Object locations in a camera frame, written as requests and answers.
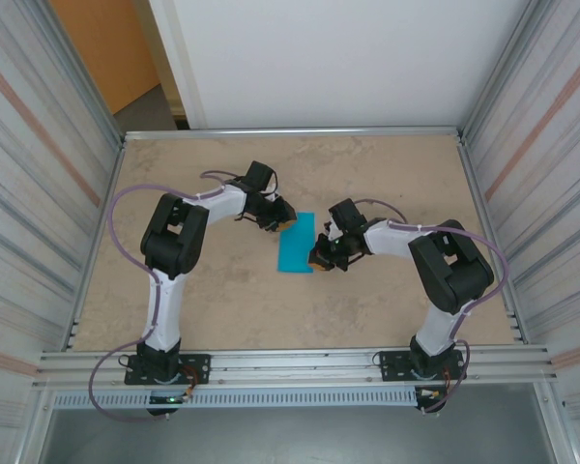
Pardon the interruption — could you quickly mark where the teal cloth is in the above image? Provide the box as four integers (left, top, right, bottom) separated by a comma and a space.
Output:
275, 211, 317, 276

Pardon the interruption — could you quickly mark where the small circuit board green light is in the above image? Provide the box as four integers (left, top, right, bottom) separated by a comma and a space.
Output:
148, 393, 190, 406

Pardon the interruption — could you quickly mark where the translucent ribbed side panel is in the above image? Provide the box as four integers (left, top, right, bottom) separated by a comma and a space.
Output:
0, 0, 122, 436
463, 0, 580, 436

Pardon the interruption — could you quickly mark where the orange wooden door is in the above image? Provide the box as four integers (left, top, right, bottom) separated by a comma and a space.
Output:
47, 0, 163, 116

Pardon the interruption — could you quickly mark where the thin aluminium table edge rail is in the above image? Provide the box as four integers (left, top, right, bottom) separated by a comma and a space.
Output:
123, 126, 465, 142

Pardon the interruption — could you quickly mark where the wide aluminium mounting rail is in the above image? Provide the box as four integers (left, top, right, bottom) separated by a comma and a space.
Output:
33, 343, 560, 391

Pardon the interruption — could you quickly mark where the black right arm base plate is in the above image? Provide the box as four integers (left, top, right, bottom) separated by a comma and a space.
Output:
380, 348, 465, 383

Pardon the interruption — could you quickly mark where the grey slotted cable duct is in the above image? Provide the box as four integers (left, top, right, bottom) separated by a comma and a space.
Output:
51, 389, 420, 410

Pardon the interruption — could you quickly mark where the sloped aluminium table side rail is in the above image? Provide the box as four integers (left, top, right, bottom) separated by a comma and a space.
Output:
62, 134, 130, 352
456, 134, 526, 347

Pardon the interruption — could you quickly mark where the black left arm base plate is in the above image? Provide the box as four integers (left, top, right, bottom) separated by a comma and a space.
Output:
124, 352, 212, 387

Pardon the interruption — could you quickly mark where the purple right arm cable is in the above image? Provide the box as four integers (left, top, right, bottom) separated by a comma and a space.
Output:
355, 197, 509, 415

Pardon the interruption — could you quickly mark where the white door frame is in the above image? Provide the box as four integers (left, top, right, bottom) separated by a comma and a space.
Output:
147, 0, 209, 131

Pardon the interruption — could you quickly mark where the aluminium frame post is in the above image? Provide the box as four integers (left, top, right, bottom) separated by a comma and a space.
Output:
461, 0, 552, 141
0, 0, 127, 146

